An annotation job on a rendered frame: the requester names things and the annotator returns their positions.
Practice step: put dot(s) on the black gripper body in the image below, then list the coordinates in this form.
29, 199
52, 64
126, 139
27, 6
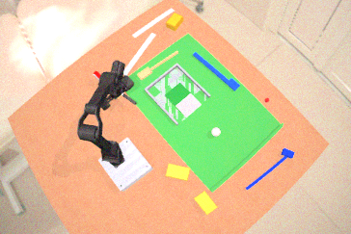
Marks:
127, 82

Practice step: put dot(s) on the white ball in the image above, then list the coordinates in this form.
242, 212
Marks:
215, 131

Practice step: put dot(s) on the white flat bar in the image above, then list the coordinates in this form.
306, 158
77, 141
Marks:
153, 22
139, 53

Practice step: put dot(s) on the green flat mat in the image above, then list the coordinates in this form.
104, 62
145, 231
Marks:
244, 122

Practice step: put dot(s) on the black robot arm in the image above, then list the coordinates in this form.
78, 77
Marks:
109, 83

